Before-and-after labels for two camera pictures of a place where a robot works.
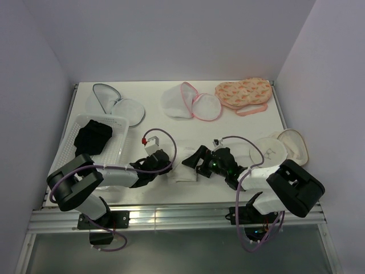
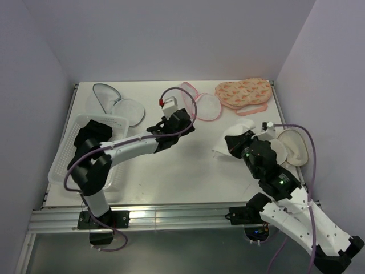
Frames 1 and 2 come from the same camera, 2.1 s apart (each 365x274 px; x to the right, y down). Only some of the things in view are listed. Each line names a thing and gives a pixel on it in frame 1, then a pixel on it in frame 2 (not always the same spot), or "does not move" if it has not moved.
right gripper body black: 210,165 -> 242,148
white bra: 181,172 -> 244,125
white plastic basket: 113,153 does not move
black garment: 91,138 does not move
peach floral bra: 251,92 does not move
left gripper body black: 152,176 -> 190,130
